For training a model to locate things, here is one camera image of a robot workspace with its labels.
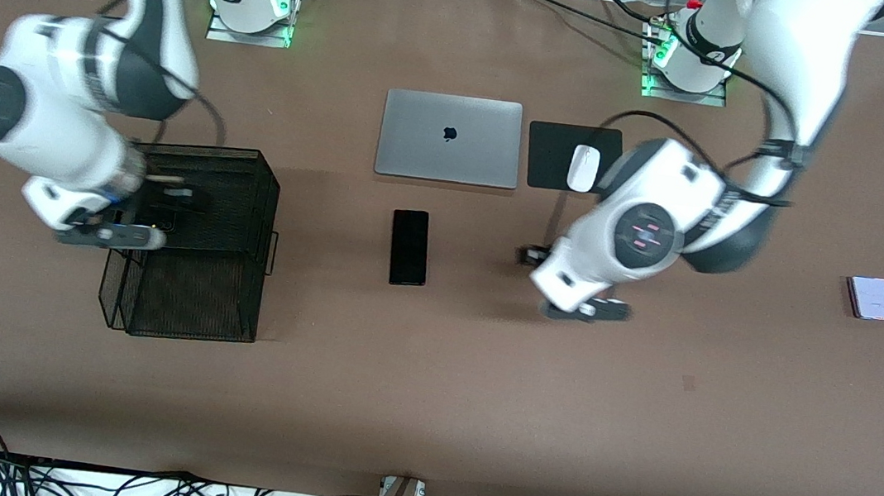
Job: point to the silver closed laptop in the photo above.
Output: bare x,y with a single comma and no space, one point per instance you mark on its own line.
436,156

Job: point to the white computer mouse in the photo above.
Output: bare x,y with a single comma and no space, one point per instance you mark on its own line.
582,168

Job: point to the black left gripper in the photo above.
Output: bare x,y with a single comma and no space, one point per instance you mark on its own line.
532,255

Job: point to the black square flip phone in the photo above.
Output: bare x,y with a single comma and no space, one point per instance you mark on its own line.
158,219

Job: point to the small clear tape patch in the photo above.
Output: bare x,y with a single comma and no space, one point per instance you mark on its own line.
689,383

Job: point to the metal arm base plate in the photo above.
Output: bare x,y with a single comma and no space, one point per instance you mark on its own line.
708,101
221,34

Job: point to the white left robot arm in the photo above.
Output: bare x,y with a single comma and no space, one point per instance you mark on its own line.
797,55

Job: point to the black mouse pad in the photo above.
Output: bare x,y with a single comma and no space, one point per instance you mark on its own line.
552,161

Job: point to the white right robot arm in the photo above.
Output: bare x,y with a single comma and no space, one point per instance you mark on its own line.
49,120

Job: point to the black mesh two-tier tray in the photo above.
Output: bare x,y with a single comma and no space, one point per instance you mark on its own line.
195,295

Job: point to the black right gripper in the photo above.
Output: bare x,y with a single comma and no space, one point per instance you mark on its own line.
161,199

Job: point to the long black smartphone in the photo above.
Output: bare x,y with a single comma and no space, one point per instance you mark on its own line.
409,248

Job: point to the pale lilac phone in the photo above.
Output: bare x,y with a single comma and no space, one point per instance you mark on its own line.
873,299

